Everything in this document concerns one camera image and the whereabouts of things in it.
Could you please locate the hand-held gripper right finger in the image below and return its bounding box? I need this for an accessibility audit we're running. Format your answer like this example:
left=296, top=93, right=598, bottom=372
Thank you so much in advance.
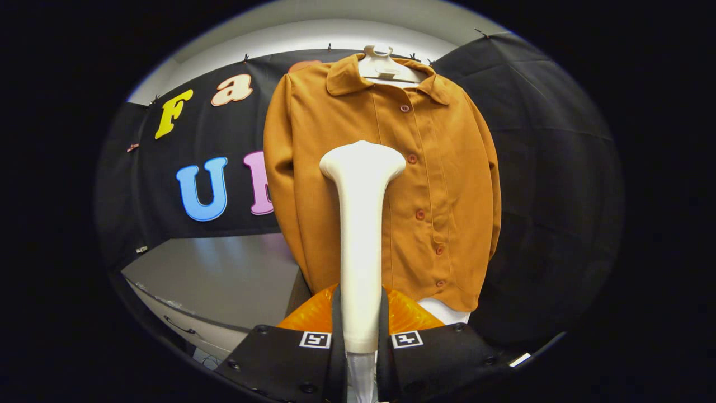
left=376, top=284, right=514, bottom=403

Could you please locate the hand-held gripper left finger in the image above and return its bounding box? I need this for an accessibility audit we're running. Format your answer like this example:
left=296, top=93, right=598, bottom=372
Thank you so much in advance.
left=214, top=283, right=347, bottom=403

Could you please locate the white garment steamer head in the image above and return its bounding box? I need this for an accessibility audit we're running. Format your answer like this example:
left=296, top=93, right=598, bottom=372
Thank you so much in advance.
left=319, top=140, right=407, bottom=354

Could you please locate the orange button-up shirt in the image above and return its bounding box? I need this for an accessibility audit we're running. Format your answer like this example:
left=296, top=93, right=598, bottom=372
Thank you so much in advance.
left=263, top=53, right=502, bottom=313

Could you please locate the white clothes hanger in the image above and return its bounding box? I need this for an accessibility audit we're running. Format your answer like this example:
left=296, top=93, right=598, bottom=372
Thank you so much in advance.
left=358, top=45, right=423, bottom=85

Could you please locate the grey drawer cabinet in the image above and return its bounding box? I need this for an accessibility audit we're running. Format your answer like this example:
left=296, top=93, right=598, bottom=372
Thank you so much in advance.
left=122, top=233, right=311, bottom=362

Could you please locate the black backdrop cloth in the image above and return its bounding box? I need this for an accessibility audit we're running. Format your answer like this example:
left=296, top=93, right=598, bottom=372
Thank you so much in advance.
left=95, top=32, right=624, bottom=348

